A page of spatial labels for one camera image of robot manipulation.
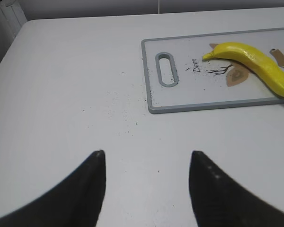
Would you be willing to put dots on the yellow plastic banana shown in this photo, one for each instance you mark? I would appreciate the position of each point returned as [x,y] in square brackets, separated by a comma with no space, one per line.
[255,60]

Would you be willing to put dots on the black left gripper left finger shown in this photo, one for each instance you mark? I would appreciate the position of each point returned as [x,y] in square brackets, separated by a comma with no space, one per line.
[74,202]

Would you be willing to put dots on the white grey-rimmed cutting board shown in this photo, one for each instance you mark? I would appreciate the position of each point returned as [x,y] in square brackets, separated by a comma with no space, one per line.
[178,80]

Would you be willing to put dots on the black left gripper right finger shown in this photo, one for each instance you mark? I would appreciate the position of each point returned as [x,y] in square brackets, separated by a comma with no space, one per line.
[219,201]

